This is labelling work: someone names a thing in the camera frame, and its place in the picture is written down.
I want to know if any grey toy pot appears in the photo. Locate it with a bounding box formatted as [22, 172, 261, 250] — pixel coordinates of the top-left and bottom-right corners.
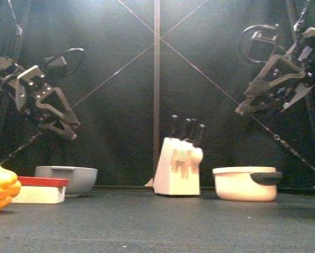
[34, 165, 98, 196]

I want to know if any red and white box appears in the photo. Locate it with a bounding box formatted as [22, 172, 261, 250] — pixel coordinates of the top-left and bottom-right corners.
[10, 175, 69, 205]

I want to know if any vertical metal frame pole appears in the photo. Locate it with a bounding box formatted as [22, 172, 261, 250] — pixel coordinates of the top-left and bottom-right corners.
[152, 0, 161, 186]

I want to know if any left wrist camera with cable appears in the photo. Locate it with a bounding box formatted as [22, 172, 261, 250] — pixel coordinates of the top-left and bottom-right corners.
[42, 47, 86, 80]

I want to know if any white wooden knife block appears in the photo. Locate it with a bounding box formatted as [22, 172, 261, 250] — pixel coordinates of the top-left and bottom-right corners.
[152, 136, 205, 198]

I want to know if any cream pot with black handle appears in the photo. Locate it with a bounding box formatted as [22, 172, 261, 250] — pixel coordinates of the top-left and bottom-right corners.
[211, 165, 283, 203]

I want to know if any yellow toy bell pepper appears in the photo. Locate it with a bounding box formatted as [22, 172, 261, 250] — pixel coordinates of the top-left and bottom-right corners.
[0, 158, 22, 214]

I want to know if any diagonal frame brace wire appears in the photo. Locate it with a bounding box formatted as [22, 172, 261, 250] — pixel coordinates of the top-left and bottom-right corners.
[116, 0, 315, 181]
[0, 0, 209, 165]

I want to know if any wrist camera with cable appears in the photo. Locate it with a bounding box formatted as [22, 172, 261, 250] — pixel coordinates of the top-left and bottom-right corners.
[42, 47, 86, 80]
[239, 23, 280, 65]

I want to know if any right wrist camera with cable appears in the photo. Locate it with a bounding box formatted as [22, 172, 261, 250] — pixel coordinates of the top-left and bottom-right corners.
[239, 23, 280, 65]

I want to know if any black-handled toy knife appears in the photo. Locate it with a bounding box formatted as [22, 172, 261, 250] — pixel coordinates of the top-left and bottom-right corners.
[178, 117, 192, 141]
[187, 118, 199, 143]
[168, 114, 178, 139]
[193, 124, 207, 148]

